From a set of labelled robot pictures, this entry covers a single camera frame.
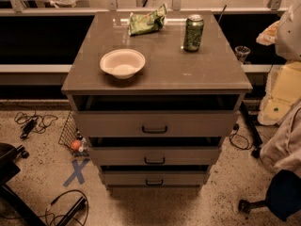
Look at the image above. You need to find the grey drawer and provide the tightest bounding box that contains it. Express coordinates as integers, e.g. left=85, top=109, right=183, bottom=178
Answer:
left=89, top=137, right=219, bottom=166
left=99, top=165, right=210, bottom=187
left=73, top=95, right=239, bottom=137

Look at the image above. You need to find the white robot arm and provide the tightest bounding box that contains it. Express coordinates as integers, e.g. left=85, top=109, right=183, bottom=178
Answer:
left=276, top=0, right=301, bottom=61

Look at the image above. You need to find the grey drawer cabinet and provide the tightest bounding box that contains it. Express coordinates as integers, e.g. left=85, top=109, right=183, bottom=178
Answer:
left=61, top=10, right=254, bottom=193

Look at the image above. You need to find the white paper bowl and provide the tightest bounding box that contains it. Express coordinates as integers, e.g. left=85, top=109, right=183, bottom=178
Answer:
left=100, top=49, right=146, bottom=79

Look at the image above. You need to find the green chip bag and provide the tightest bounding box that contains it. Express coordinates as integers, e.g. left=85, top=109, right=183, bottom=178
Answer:
left=128, top=4, right=167, bottom=36

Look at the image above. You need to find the orange ball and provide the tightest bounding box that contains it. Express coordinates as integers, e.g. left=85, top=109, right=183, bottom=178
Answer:
left=71, top=139, right=81, bottom=151

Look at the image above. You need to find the green soda can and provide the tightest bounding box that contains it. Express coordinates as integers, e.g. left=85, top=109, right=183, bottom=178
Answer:
left=183, top=14, right=204, bottom=52

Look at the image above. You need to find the blue tape cross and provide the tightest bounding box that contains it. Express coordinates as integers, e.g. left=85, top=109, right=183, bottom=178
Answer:
left=63, top=158, right=89, bottom=187

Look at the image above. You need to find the clear plastic cup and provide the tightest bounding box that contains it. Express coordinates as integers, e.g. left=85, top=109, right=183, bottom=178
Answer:
left=234, top=45, right=250, bottom=64

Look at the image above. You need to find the black table leg right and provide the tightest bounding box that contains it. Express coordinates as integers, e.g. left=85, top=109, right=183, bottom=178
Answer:
left=240, top=102, right=262, bottom=159

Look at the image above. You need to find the black office chair left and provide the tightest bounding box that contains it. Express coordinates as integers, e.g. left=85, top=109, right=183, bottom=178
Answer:
left=0, top=143, right=46, bottom=226

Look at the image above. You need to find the wire basket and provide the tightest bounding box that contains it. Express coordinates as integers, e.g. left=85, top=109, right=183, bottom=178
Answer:
left=58, top=112, right=88, bottom=157

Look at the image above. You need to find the black cable right floor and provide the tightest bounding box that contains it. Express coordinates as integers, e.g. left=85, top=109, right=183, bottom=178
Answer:
left=229, top=123, right=254, bottom=151

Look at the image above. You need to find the black cable on floor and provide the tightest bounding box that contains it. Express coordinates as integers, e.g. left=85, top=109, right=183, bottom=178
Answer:
left=43, top=189, right=90, bottom=226

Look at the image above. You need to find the black power adapter with cable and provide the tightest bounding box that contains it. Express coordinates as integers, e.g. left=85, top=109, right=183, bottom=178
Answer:
left=14, top=112, right=58, bottom=140

